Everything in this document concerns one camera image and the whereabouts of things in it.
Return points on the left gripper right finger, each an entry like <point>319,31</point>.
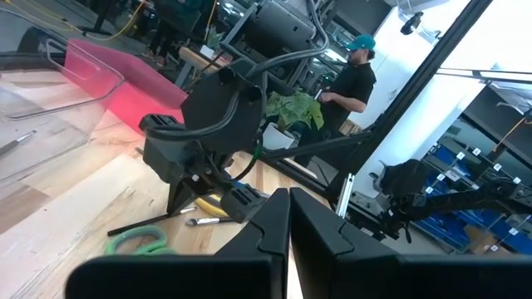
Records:
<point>415,278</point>

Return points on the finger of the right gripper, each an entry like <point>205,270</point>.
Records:
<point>243,203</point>
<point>170,162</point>

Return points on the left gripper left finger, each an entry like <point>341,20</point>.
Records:
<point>187,278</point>

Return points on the black paintbrush silver ferrule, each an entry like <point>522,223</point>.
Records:
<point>137,224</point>

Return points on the thin dark paintbrush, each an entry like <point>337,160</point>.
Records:
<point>16,143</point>

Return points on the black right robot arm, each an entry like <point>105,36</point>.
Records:
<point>278,25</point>

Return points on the rack with blue bins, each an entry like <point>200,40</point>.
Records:
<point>449,232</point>

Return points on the white plant pot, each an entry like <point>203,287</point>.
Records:
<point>276,139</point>

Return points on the wooden background table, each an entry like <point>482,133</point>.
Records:
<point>195,56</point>

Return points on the red translucent plastic bin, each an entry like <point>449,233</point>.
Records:
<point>137,106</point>

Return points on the green leafy plant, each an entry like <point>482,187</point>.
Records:
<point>295,110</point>

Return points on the clear plastic bin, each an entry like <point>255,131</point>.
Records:
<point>62,95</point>

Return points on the person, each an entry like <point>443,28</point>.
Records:
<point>351,87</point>

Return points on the silver aluminium bracket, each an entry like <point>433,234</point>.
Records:
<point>345,195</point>

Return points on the black mounted camera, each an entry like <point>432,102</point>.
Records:
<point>411,23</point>

